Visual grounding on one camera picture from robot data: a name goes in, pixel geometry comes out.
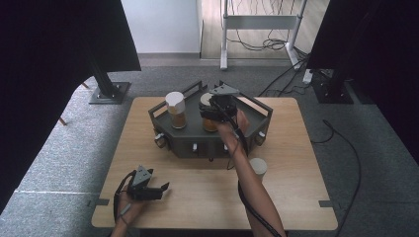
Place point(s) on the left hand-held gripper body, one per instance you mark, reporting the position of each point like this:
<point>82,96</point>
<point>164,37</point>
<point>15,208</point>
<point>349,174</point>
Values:
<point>141,184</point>

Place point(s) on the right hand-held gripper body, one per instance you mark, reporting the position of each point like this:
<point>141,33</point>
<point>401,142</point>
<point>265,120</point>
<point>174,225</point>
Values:
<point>225,105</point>

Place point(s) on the white-lidded spice jar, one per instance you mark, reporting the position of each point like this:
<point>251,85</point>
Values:
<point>258,166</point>
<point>176,108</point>
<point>207,98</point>

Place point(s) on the black corner shelf rack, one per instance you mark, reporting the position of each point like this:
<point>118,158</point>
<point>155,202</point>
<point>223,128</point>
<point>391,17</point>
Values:
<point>194,135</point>

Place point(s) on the person's left hand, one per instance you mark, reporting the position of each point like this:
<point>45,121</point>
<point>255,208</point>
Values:
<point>128,210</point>

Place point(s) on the dark wrist band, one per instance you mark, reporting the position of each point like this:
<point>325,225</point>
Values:
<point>123,221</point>

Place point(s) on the grey tape mark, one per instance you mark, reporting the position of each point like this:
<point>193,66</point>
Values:
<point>326,203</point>
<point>102,202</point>

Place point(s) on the white power strip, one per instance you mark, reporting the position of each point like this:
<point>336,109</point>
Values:
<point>307,77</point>

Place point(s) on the black metal stand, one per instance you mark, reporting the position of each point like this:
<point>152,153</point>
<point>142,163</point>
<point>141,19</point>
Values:
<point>332,92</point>
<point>108,94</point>

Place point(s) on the wooden leg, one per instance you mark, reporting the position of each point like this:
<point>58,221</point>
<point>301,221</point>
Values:
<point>85,85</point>
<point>62,121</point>

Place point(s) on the black curtain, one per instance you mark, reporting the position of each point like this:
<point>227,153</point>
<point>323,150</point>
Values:
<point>378,49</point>
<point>42,82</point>

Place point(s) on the white metal stand frame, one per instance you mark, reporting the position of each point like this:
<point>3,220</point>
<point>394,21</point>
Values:
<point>260,22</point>

